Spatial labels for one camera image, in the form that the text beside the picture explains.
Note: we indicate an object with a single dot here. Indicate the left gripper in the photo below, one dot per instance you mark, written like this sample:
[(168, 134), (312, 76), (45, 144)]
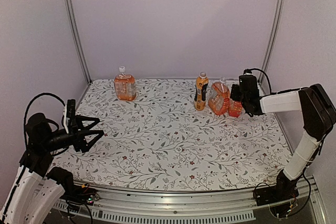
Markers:
[(77, 136)]

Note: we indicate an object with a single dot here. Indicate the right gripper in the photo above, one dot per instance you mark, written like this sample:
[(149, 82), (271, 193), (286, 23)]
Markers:
[(234, 93)]

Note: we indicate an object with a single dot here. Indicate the orange tea bottle front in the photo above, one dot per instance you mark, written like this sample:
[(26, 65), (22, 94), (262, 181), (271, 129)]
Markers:
[(235, 108)]

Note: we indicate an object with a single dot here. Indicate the orange tea bottle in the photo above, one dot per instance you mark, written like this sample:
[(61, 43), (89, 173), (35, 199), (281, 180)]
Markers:
[(124, 85), (218, 100), (235, 108)]

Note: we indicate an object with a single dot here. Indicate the milk tea bottle dark label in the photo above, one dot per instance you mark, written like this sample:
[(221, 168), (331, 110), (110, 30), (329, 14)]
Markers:
[(201, 85)]

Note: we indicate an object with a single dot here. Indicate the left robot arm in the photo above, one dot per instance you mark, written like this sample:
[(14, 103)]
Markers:
[(37, 185)]

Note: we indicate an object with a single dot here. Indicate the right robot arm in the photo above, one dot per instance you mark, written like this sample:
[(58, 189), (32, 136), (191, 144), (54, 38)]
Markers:
[(309, 107)]

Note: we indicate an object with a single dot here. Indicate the floral tablecloth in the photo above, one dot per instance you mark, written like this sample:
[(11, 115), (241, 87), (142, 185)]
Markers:
[(160, 142)]

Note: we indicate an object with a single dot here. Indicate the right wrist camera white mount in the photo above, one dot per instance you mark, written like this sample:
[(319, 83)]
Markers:
[(248, 85)]

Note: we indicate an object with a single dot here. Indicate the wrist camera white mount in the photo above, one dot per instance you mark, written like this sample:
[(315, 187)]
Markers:
[(248, 85), (69, 116)]

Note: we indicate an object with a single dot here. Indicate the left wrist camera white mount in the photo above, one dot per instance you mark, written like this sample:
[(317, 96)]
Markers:
[(69, 116)]

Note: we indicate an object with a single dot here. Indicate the right aluminium corner post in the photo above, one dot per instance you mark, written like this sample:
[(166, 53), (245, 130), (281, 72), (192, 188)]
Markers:
[(273, 34)]

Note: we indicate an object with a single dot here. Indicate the aluminium corner post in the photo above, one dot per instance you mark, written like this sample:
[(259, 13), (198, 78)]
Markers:
[(76, 39), (273, 34)]

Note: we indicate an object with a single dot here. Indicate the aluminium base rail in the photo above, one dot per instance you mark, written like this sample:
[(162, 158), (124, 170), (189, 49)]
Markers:
[(124, 205)]

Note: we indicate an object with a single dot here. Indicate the left aluminium corner post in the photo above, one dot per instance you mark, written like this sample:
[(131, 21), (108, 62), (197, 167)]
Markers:
[(76, 39)]

